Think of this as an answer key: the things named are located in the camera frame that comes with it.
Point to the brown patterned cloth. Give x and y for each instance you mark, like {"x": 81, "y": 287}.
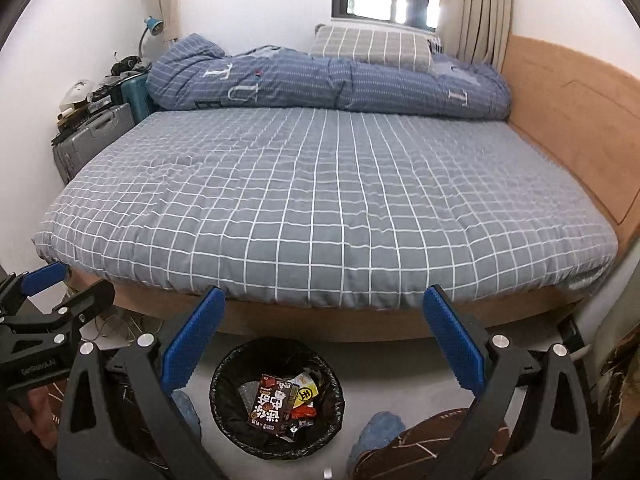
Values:
{"x": 620, "y": 365}

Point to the teal hard suitcase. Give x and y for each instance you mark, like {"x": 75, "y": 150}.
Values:
{"x": 135, "y": 92}

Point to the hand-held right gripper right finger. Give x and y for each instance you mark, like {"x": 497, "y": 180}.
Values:
{"x": 452, "y": 340}

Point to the red plastic bag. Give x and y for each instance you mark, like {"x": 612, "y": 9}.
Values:
{"x": 305, "y": 414}

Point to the blue striped duvet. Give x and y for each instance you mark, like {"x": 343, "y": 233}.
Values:
{"x": 325, "y": 80}

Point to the stack of dark flat items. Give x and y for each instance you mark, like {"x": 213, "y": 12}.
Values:
{"x": 85, "y": 110}

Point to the bed with grey checked sheet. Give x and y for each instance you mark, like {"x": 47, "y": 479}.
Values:
{"x": 320, "y": 210}

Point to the wide beige curtain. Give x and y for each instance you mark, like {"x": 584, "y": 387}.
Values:
{"x": 480, "y": 10}

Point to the grey hard suitcase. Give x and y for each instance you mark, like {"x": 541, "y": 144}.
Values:
{"x": 95, "y": 140}

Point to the person's right leg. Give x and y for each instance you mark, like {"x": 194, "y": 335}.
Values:
{"x": 420, "y": 450}

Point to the black trash bin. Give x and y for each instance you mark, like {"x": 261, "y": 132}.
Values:
{"x": 225, "y": 395}

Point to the person's leg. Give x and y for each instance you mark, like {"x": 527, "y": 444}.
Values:
{"x": 35, "y": 415}
{"x": 420, "y": 450}

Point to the dark clutter pile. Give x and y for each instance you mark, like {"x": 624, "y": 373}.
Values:
{"x": 125, "y": 64}

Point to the grey checked pillow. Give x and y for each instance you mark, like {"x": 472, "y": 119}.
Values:
{"x": 370, "y": 45}

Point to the person's left leg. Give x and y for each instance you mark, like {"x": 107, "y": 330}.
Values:
{"x": 35, "y": 415}

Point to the blue slipper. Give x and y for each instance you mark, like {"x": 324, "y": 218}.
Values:
{"x": 377, "y": 432}
{"x": 185, "y": 410}

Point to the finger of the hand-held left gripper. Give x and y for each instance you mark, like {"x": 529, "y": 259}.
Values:
{"x": 45, "y": 277}
{"x": 85, "y": 305}

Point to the white helmet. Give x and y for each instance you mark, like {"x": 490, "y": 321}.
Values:
{"x": 77, "y": 91}

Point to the blue desk lamp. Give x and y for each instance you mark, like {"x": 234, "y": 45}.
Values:
{"x": 150, "y": 30}

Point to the yellow snack packet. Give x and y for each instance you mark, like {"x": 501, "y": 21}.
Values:
{"x": 305, "y": 392}

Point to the wooden headboard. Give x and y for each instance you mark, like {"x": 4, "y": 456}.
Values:
{"x": 565, "y": 110}

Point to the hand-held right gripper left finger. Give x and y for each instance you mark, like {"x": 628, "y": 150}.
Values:
{"x": 195, "y": 345}

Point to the clear bubble wrap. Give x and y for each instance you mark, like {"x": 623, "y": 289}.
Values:
{"x": 245, "y": 392}

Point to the brown snack box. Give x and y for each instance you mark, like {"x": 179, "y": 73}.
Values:
{"x": 270, "y": 407}

